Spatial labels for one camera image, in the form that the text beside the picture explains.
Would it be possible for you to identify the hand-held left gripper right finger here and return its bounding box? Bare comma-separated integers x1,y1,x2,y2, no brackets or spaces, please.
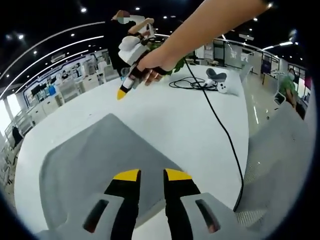
163,168,261,240

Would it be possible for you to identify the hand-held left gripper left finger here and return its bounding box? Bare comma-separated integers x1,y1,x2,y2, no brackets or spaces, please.
47,168,142,240

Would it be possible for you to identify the grey towel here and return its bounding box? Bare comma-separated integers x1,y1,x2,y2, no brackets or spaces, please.
38,112,193,231

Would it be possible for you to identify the person's right hand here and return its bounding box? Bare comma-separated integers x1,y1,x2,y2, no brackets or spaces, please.
136,47,174,87

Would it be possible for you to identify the green potted plant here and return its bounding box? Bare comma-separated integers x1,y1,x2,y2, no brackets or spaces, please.
147,42,196,76

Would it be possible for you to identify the white and grey device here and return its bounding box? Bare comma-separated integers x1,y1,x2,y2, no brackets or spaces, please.
206,67,242,98

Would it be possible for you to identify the black jacket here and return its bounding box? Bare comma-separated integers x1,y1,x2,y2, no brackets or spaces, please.
11,126,24,146

